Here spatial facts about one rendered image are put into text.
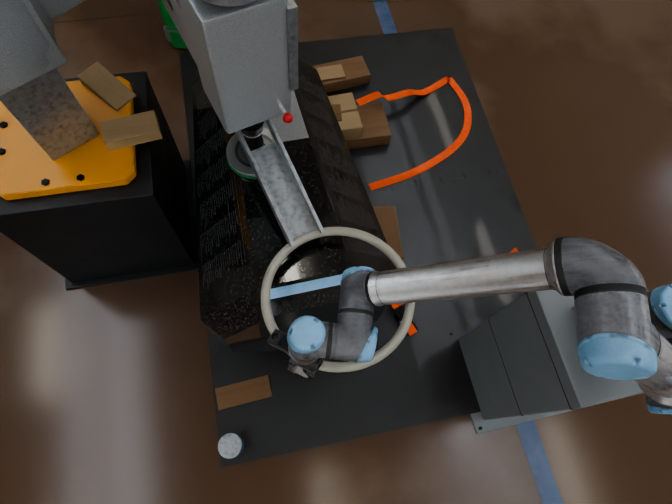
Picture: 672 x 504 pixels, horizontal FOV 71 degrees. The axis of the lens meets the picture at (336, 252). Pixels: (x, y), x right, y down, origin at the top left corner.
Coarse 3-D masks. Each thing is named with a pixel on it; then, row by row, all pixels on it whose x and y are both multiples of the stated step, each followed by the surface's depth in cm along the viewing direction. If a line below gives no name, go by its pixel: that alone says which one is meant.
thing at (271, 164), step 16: (272, 128) 157; (272, 144) 160; (256, 160) 159; (272, 160) 160; (288, 160) 156; (256, 176) 158; (272, 176) 159; (288, 176) 160; (272, 192) 158; (288, 192) 159; (304, 192) 156; (272, 208) 156; (288, 208) 159; (304, 208) 160; (288, 224) 158; (304, 224) 159; (320, 224) 156; (288, 240) 154
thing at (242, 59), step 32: (192, 0) 107; (192, 32) 120; (224, 32) 110; (256, 32) 114; (224, 64) 118; (256, 64) 123; (224, 96) 128; (256, 96) 134; (288, 96) 141; (224, 128) 142
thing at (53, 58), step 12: (24, 0) 122; (36, 12) 127; (48, 36) 134; (48, 60) 139; (60, 60) 141; (24, 72) 134; (36, 72) 137; (0, 84) 133; (12, 84) 135; (0, 96) 137
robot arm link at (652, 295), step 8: (656, 288) 129; (664, 288) 125; (648, 296) 129; (656, 296) 125; (664, 296) 124; (656, 304) 124; (664, 304) 123; (656, 312) 124; (664, 312) 122; (656, 320) 125; (664, 320) 122; (656, 328) 125; (664, 328) 123; (664, 336) 123
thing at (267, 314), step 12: (324, 228) 158; (336, 228) 158; (348, 228) 158; (300, 240) 156; (372, 240) 157; (288, 252) 154; (384, 252) 156; (276, 264) 152; (396, 264) 153; (264, 276) 150; (264, 288) 148; (264, 300) 146; (264, 312) 144; (408, 312) 146; (408, 324) 144; (396, 336) 142; (384, 348) 141; (372, 360) 139
